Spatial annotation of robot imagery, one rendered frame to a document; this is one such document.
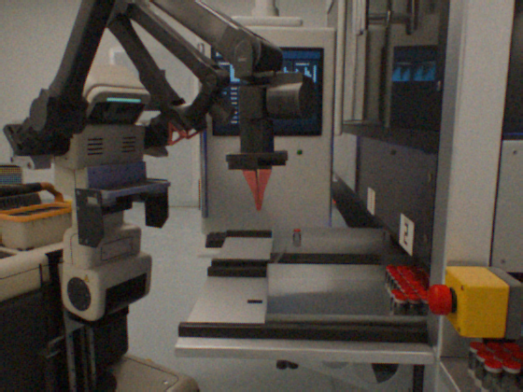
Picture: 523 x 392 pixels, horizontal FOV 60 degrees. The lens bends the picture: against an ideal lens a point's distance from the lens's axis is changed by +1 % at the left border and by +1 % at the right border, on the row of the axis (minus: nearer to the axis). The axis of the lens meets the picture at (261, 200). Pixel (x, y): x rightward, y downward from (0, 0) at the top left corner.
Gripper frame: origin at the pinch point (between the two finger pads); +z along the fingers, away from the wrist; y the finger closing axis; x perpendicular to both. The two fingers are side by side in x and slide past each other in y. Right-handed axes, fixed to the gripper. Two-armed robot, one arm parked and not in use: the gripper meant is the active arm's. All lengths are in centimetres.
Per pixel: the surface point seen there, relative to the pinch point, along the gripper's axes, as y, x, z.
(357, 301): 18.1, 7.9, 20.8
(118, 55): -213, 542, -109
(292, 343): 5.2, -8.9, 20.8
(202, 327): -9.4, -7.9, 18.5
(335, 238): 19, 54, 20
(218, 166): -19, 87, 1
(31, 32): -328, 544, -143
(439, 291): 24.1, -19.2, 8.3
